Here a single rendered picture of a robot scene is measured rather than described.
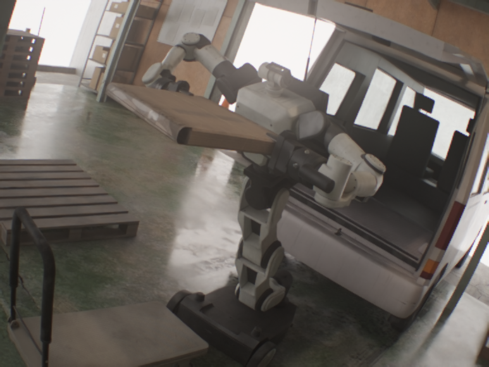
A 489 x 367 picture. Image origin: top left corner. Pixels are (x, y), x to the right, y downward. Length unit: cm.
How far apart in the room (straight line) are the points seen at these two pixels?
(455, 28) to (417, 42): 324
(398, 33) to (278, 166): 74
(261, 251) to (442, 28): 353
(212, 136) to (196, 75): 538
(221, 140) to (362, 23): 82
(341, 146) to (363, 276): 142
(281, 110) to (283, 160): 38
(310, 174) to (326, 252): 176
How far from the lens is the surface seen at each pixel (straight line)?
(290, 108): 160
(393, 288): 274
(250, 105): 166
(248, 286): 234
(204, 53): 191
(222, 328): 224
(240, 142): 121
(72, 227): 289
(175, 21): 711
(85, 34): 970
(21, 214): 147
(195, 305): 231
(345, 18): 179
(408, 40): 167
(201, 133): 113
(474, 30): 485
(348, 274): 282
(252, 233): 209
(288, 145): 124
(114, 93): 143
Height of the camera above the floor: 142
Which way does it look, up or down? 16 degrees down
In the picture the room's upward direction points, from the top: 19 degrees clockwise
